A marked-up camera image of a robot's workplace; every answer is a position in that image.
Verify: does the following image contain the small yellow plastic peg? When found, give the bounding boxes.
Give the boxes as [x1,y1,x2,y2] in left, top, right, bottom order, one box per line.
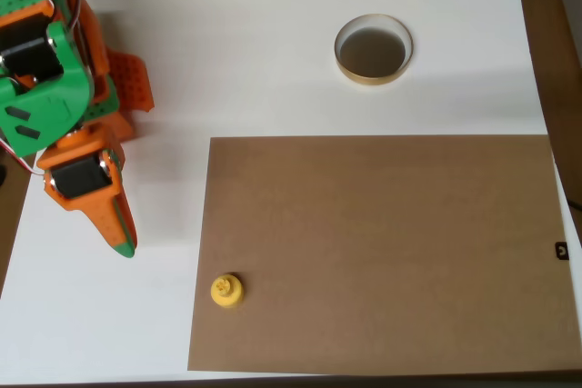
[210,273,245,311]

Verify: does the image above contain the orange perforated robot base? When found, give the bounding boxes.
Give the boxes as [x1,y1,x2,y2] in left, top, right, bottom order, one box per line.
[93,49,156,143]

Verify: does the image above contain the gold-rimmed round bowl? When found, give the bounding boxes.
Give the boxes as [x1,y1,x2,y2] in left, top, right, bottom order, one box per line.
[334,13,415,88]

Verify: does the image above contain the large white paper sheet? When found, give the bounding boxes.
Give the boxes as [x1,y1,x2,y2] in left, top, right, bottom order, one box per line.
[0,0,582,384]

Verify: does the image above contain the brown cardboard sheet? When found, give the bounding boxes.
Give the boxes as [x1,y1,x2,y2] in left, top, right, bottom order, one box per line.
[186,134,575,373]

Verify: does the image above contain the red white servo cable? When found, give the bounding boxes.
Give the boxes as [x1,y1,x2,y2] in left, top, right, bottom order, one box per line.
[0,136,46,179]

